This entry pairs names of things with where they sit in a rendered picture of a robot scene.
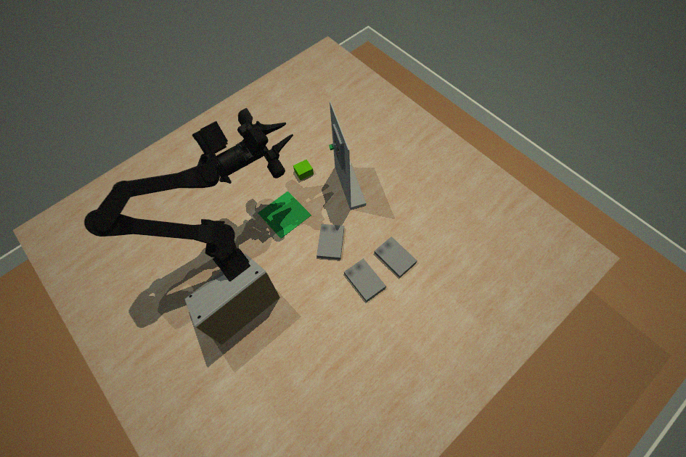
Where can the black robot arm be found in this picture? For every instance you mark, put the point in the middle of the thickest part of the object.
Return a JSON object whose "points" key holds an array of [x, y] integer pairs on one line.
{"points": [[106, 220]]}

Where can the green square mat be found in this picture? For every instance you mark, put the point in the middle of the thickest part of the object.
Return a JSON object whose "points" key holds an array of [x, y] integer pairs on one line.
{"points": [[284, 214]]}

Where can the grey panel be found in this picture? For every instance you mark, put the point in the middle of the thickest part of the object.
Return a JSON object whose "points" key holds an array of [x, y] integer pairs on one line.
{"points": [[343, 166]]}

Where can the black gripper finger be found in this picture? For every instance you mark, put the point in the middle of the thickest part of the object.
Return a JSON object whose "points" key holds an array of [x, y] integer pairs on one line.
{"points": [[270, 128], [277, 147]]}

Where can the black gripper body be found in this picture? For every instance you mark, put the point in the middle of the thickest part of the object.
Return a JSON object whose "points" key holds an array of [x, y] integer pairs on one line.
{"points": [[275, 166]]}

